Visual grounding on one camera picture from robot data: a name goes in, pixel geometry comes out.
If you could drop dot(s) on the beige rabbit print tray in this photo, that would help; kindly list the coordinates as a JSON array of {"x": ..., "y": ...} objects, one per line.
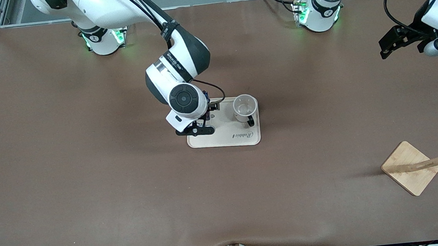
[{"x": 224, "y": 136}]

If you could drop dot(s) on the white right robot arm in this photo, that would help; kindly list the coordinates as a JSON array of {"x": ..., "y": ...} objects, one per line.
[{"x": 111, "y": 8}]

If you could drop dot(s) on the white smiley mug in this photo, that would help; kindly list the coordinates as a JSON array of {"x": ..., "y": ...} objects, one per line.
[{"x": 245, "y": 106}]

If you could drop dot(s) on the brown table mat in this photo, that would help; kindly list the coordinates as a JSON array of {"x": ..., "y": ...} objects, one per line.
[{"x": 226, "y": 198}]

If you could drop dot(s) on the wooden mug stand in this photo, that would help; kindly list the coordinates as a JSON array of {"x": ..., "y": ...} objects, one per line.
[{"x": 412, "y": 168}]

